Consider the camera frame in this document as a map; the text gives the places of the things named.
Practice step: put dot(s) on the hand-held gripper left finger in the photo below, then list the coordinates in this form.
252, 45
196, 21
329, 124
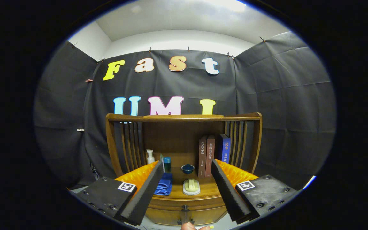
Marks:
145, 198

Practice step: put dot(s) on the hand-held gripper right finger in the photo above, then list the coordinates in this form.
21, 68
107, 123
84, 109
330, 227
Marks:
230, 195

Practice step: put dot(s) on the wooden drawer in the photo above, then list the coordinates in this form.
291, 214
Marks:
203, 204

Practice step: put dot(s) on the black drawer knob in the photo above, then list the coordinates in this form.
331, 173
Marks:
185, 209

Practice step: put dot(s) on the wooden cabinet with slatted shelf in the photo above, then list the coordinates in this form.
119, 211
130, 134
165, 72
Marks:
177, 134

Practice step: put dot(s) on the blue folded towel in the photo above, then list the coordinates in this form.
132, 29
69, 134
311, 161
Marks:
164, 185

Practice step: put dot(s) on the white pump bottle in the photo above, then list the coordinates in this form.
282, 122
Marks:
150, 158

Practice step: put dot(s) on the teal bottle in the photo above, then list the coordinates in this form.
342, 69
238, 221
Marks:
167, 163

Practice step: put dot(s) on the reddish brown book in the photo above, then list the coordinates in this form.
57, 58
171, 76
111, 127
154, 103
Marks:
210, 153

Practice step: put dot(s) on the blue book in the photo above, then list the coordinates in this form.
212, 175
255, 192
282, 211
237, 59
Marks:
225, 148

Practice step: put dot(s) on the dark brown book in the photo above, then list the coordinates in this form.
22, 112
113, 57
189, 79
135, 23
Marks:
202, 156

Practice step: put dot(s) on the blue lidded teacup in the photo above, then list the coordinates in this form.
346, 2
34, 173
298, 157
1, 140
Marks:
187, 169

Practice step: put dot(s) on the black backdrop cloth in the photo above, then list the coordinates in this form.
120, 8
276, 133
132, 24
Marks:
283, 111

